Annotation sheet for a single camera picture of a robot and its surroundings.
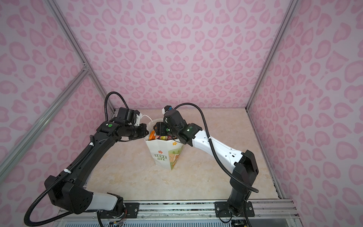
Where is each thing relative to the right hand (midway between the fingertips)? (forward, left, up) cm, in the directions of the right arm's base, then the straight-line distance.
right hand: (157, 126), depth 74 cm
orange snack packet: (-2, +4, -6) cm, 8 cm away
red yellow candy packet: (-2, -3, -9) cm, 9 cm away
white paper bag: (-9, -3, -11) cm, 15 cm away
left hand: (+1, +5, -4) cm, 7 cm away
